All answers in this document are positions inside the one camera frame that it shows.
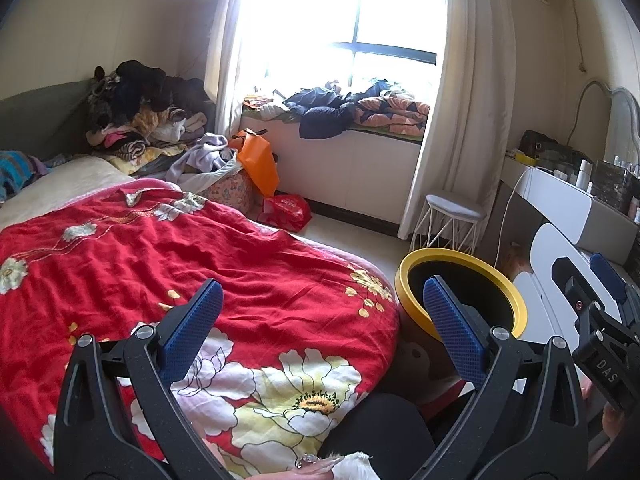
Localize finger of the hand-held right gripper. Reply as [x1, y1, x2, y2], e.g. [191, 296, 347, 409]
[550, 256, 640, 413]
[589, 252, 640, 328]

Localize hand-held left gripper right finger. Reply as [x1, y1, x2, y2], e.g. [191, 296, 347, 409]
[415, 275, 588, 480]

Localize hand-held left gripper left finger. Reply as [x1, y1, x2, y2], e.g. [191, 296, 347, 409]
[52, 279, 236, 480]

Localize yellow-rimmed trash bin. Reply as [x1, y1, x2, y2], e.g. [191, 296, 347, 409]
[395, 249, 529, 407]

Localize person's right hand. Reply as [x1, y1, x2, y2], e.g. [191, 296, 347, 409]
[580, 379, 631, 453]

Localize person's left hand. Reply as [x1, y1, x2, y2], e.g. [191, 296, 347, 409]
[287, 452, 351, 480]

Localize white petal-back chair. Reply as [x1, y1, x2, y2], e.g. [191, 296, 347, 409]
[510, 222, 626, 461]

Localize red floral blanket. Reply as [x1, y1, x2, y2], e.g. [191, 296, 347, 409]
[0, 155, 401, 311]
[0, 180, 401, 480]

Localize white vanity table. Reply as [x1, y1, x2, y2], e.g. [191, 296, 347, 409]
[502, 152, 640, 266]

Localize white cosmetic bottle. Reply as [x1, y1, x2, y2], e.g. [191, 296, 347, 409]
[574, 159, 594, 191]

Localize person's black trouser leg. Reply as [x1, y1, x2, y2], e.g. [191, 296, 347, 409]
[317, 392, 436, 480]

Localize floral fabric laundry basket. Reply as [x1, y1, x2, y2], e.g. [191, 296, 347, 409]
[202, 167, 256, 221]

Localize red plastic bag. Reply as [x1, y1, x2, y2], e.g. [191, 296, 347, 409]
[257, 195, 314, 234]

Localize dark bag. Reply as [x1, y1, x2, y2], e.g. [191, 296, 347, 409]
[517, 130, 576, 166]

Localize silver framed vanity mirror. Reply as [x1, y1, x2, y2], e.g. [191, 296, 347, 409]
[565, 77, 640, 162]

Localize white fuzzy cloth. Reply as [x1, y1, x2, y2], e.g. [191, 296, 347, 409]
[330, 452, 376, 480]

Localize lavender garment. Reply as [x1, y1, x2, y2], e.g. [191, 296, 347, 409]
[164, 132, 239, 186]

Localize orange shopping bag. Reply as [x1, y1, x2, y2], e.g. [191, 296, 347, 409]
[229, 129, 280, 199]

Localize white window seat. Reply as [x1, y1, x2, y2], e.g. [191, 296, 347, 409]
[239, 102, 426, 226]

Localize wide cream curtain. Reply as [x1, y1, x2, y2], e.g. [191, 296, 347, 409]
[397, 0, 541, 241]

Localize orange and white clothes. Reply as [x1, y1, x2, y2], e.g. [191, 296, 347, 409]
[242, 95, 291, 121]

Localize orange patterned quilt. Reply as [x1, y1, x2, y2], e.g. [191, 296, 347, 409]
[354, 95, 431, 136]

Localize navy padded jacket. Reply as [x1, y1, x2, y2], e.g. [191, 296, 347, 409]
[282, 87, 359, 141]

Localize pile of mixed clothes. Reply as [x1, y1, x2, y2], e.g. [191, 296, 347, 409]
[85, 60, 216, 164]

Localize grey headboard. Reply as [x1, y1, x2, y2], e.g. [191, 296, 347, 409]
[0, 80, 101, 162]

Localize narrow cream curtain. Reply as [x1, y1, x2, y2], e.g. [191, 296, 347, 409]
[202, 0, 266, 136]

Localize dark framed window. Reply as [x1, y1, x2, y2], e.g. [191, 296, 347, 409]
[240, 0, 446, 102]

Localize white power cable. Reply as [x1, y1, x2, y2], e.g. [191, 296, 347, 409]
[494, 165, 539, 266]

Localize white wire stool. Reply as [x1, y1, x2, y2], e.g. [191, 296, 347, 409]
[409, 192, 489, 256]

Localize thin wall cable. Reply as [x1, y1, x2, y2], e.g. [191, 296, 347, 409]
[575, 7, 590, 74]

